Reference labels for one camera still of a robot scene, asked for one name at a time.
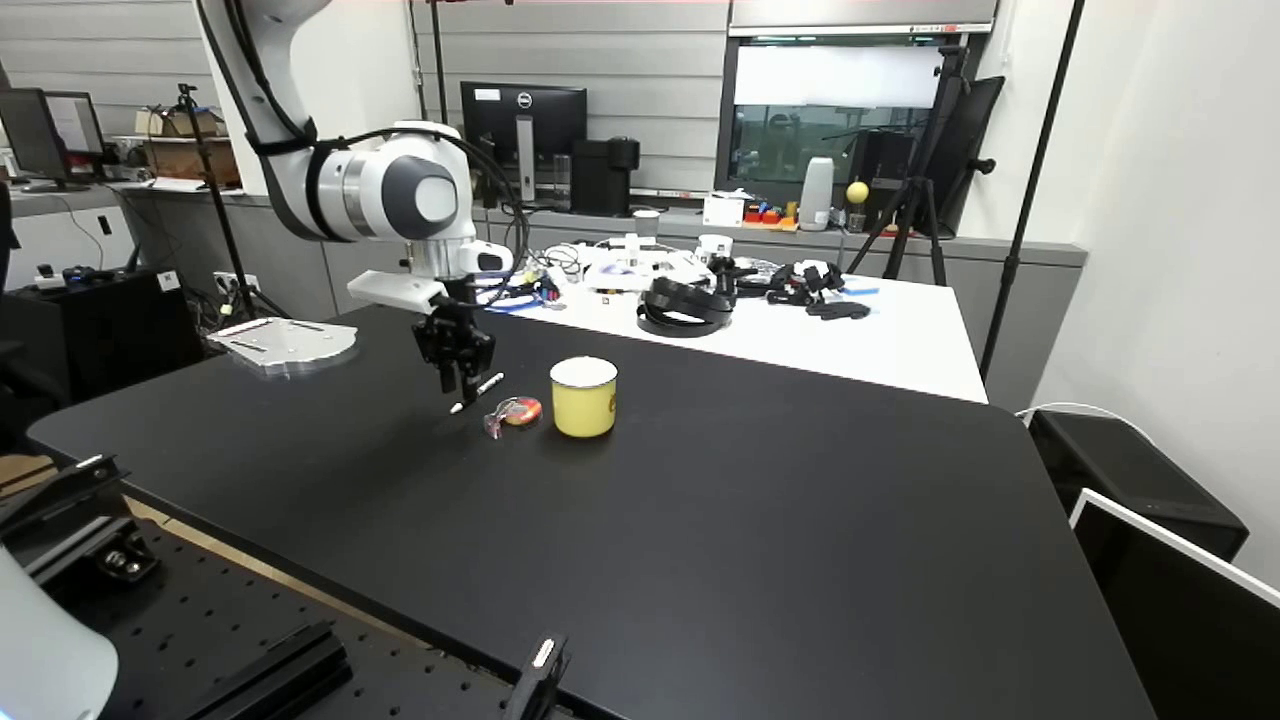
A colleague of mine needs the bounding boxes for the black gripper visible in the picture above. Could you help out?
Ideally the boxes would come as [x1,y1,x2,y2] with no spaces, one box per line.
[407,295,499,411]

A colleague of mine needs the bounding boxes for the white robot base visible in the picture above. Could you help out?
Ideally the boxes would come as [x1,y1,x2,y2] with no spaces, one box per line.
[0,540,124,720]

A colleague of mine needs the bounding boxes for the yellow cup with white interior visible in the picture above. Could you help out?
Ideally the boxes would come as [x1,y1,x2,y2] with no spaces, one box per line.
[547,353,623,446]

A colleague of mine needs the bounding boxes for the orange patterned small object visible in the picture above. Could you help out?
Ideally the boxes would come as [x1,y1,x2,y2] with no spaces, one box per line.
[478,392,547,446]

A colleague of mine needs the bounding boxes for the silver metal plate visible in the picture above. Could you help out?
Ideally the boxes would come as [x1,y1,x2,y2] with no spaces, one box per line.
[204,314,364,384]

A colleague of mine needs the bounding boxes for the black round headset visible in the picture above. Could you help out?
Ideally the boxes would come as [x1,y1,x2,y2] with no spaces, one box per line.
[632,269,739,341]

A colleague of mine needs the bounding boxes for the black box on counter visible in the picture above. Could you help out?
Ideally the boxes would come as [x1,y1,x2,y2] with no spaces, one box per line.
[567,133,642,221]

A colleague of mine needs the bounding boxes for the black computer monitor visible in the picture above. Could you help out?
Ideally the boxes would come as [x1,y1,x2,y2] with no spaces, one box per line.
[454,79,590,213]

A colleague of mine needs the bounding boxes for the small white box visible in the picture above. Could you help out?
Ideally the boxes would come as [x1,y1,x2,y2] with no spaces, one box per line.
[700,188,753,234]

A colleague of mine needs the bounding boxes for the black perforated breadboard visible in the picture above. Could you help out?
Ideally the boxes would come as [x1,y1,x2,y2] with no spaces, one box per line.
[0,511,590,720]

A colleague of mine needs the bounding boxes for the black hand controller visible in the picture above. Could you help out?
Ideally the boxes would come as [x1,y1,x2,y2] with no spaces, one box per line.
[761,256,877,324]

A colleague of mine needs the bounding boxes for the white cylindrical bottle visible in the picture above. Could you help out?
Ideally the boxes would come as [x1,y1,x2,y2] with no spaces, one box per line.
[796,151,840,236]

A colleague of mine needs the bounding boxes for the small dark monitor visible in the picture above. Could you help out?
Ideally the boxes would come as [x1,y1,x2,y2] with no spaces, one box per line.
[0,85,111,188]

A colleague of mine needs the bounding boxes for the black vertical pole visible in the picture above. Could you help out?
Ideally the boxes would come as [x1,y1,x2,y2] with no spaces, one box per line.
[977,0,1091,384]

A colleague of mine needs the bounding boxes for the black stool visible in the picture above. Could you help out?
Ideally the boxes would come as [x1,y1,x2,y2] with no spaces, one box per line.
[1023,404,1250,563]

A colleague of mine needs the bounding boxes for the white framed dark panel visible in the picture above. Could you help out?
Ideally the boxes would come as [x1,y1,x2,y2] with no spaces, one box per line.
[1065,484,1280,720]

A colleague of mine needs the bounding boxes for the blue cable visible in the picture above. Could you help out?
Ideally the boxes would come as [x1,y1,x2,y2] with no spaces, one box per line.
[486,260,567,314]

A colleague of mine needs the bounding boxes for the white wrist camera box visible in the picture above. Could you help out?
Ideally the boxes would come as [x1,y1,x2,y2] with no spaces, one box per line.
[343,269,451,322]

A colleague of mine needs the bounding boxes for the black camera tripod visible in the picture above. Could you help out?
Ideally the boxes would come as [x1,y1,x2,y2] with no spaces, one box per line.
[164,79,259,324]
[842,38,1009,291]

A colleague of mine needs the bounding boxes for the dark glass wall screen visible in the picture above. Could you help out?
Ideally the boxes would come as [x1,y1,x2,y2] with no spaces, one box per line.
[714,30,1000,208]

